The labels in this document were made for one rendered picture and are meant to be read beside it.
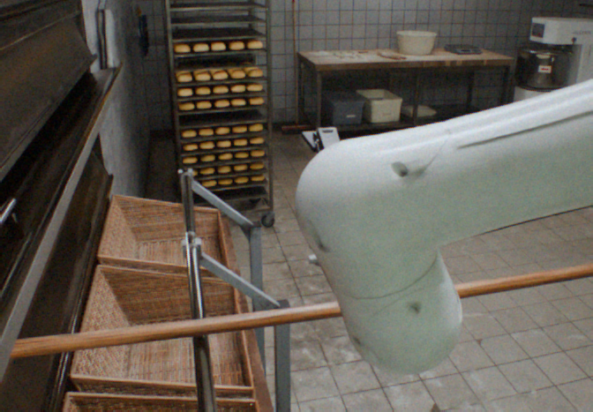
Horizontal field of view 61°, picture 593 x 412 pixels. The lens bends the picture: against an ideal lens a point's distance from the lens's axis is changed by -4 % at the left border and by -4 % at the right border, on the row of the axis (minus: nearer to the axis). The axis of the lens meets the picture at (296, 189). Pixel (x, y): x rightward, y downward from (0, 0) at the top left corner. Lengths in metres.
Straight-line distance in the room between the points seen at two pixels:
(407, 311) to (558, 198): 0.15
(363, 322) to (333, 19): 5.63
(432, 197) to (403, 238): 0.04
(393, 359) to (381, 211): 0.15
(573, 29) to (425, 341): 5.81
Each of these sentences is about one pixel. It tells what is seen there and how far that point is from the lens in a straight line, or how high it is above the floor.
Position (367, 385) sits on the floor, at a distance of 2.59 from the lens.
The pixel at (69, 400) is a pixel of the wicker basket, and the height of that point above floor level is 0.84.
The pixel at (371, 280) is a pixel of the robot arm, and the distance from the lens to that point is 0.42.
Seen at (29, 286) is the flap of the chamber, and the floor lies 1.41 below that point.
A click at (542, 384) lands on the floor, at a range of 2.80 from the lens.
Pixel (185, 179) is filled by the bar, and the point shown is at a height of 1.17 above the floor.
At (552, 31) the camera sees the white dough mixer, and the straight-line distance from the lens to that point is 6.07.
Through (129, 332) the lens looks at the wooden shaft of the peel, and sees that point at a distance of 0.98.
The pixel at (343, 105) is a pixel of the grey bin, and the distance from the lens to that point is 5.48.
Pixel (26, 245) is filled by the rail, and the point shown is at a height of 1.44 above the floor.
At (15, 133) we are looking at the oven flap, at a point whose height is 1.48.
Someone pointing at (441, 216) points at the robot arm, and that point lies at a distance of 0.39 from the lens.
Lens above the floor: 1.79
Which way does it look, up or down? 23 degrees down
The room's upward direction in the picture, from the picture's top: straight up
